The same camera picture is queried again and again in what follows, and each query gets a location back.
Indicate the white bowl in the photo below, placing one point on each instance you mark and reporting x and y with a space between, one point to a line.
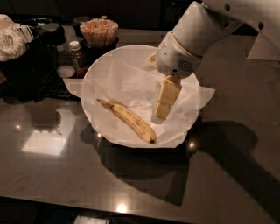
131 58

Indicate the black chopstick holder cup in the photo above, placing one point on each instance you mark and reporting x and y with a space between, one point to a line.
93 54

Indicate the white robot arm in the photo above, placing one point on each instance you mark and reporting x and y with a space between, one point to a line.
204 23

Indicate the white-capped shaker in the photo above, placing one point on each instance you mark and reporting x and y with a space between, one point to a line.
65 71

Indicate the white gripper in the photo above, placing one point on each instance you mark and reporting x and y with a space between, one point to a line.
174 58

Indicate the small brown sauce bottle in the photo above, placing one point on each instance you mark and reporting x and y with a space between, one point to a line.
79 59

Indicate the dark lidded jar behind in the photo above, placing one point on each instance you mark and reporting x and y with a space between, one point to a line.
77 21

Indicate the white paper sheet liner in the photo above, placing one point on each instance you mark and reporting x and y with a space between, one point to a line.
122 84

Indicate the black-lidded glass jar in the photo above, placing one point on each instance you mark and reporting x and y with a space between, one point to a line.
53 36

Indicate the black napkin caddy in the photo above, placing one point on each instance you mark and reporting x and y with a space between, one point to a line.
25 73

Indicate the yellow spotted banana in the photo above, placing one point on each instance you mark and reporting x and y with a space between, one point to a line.
137 123

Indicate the black mesh tray mat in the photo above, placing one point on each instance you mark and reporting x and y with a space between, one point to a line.
52 87

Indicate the white paper napkins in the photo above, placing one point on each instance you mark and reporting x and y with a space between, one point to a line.
14 38

